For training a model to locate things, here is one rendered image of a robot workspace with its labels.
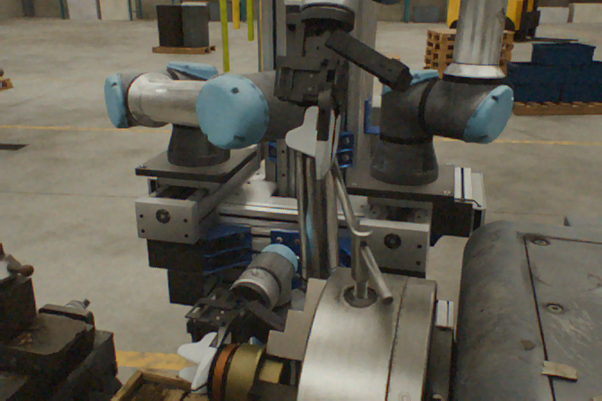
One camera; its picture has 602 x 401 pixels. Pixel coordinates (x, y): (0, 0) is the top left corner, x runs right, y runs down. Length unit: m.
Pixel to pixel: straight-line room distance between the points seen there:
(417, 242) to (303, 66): 0.52
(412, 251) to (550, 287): 0.49
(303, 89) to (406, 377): 0.36
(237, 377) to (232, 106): 0.39
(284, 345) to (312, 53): 0.38
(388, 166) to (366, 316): 0.63
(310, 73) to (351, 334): 0.32
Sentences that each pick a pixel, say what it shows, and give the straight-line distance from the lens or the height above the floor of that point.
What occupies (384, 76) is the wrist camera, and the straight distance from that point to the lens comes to 0.71.
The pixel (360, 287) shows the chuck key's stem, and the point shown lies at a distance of 0.65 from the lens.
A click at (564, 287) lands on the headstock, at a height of 1.26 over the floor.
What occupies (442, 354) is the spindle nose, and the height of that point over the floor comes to 1.18.
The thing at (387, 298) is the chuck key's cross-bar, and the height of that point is 1.30.
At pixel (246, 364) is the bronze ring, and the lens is 0.76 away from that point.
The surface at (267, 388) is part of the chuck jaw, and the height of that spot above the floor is 1.11.
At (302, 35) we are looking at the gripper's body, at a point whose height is 1.51.
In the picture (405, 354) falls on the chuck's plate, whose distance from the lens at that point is 0.61.
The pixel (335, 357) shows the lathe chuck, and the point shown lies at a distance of 0.61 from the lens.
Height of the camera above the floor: 1.57
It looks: 19 degrees down
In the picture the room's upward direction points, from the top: straight up
